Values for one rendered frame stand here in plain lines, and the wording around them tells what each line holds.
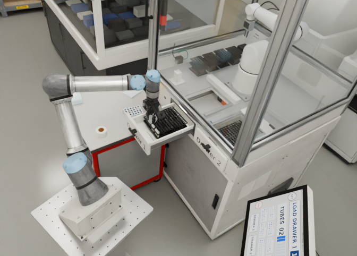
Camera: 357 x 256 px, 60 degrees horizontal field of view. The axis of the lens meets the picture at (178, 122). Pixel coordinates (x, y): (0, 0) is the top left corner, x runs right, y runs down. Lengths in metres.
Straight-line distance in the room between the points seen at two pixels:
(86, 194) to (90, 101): 0.91
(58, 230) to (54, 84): 0.72
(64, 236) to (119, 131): 0.74
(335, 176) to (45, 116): 2.89
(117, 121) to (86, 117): 0.21
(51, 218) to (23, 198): 1.08
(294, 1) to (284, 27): 0.10
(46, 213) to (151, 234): 0.98
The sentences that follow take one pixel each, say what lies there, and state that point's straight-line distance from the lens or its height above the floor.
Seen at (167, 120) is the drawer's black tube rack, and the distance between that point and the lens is 2.01.
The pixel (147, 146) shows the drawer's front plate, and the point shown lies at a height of 0.89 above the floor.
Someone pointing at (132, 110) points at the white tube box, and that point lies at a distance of 2.18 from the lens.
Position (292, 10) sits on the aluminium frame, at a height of 1.82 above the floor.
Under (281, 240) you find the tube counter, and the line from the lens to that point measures 1.38.
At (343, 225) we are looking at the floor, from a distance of 3.03.
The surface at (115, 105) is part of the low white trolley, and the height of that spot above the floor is 0.76.
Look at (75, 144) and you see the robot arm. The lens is 1.69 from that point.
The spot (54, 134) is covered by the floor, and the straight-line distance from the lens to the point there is 3.21.
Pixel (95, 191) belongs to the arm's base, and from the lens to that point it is 1.59.
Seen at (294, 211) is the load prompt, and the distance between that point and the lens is 1.42.
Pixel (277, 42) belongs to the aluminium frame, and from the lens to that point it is 1.29.
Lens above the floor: 2.26
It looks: 44 degrees down
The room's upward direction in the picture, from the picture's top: 8 degrees clockwise
